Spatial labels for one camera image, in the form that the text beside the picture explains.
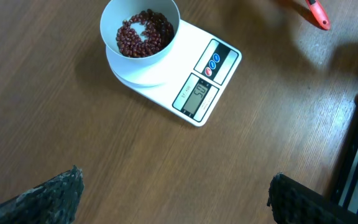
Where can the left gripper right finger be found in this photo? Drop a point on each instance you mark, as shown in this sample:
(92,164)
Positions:
(292,202)

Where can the orange measuring scoop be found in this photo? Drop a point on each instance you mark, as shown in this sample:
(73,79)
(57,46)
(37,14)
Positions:
(319,14)

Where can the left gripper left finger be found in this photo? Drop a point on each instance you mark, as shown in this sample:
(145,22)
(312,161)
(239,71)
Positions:
(54,201)

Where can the red beans in bowl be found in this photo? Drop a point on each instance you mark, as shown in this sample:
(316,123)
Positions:
(144,34)

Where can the white digital kitchen scale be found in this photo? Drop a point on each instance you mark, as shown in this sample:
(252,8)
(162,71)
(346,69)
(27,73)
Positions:
(189,80)

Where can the white round bowl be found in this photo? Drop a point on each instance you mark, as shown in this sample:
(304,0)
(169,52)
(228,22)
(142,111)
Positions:
(118,10)

